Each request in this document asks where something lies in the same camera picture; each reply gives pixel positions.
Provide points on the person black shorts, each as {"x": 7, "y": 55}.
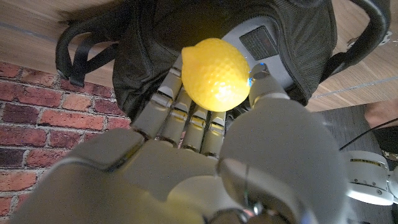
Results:
{"x": 387, "y": 140}

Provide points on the black fabric backpack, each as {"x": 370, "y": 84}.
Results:
{"x": 149, "y": 40}

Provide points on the yellow dimpled ball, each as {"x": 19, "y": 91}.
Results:
{"x": 216, "y": 74}

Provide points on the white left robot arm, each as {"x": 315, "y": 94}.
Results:
{"x": 367, "y": 177}

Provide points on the red brick printed backdrop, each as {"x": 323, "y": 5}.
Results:
{"x": 46, "y": 118}

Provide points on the person bare leg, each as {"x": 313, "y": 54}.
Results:
{"x": 382, "y": 112}

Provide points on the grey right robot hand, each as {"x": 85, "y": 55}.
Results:
{"x": 174, "y": 177}

